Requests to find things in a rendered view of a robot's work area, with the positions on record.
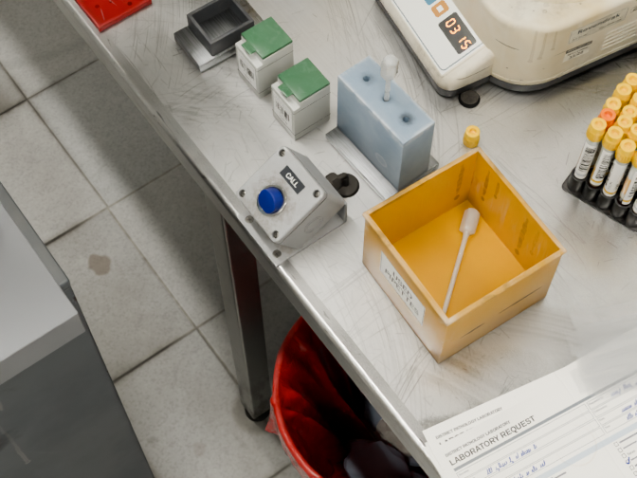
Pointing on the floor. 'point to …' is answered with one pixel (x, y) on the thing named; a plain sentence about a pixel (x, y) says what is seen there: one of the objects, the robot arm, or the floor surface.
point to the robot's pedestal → (64, 404)
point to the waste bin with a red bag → (315, 406)
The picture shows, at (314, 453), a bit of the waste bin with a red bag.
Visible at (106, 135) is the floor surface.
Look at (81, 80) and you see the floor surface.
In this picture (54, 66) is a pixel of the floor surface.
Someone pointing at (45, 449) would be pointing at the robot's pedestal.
